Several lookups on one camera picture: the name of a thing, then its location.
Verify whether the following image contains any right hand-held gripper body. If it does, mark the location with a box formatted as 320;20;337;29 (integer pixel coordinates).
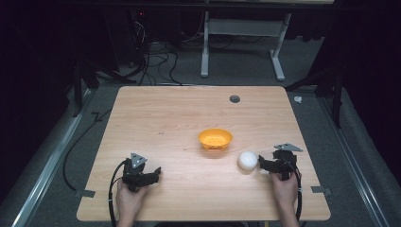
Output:
271;143;305;182

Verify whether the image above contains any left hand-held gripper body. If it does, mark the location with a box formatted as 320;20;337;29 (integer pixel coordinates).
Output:
121;152;151;193

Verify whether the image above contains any white egg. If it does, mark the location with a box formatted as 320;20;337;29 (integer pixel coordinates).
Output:
237;150;259;172

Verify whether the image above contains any person's left hand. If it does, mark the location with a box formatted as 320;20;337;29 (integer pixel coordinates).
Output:
115;179;149;221

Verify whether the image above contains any person's right hand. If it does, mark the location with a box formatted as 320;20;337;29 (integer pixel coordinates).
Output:
270;171;300;209

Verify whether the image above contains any orange plastic bowl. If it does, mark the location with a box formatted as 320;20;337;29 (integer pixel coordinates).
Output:
197;128;234;151

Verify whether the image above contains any black metal stand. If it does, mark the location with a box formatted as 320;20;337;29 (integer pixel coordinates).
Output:
71;59;137;118
285;67;345;129

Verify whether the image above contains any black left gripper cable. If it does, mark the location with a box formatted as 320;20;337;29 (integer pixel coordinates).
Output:
107;158;131;227

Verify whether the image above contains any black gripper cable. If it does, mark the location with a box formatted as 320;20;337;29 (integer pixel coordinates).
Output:
285;159;305;221
107;158;131;227

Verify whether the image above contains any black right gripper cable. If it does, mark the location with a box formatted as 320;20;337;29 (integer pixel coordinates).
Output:
285;159;305;221

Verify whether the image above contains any grey table bracket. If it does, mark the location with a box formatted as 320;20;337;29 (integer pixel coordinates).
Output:
75;188;96;199
310;185;333;197

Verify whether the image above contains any black floor cable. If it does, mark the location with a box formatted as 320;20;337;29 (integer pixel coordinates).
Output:
61;108;113;193

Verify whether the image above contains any grey metal floor rail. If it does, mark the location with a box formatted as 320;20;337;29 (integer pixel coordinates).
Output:
317;96;392;227
11;89;93;227

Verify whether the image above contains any tangle of black cables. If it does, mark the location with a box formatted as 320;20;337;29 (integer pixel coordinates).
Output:
125;12;184;87

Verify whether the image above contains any white desk frame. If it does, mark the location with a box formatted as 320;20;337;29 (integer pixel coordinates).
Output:
200;10;293;82

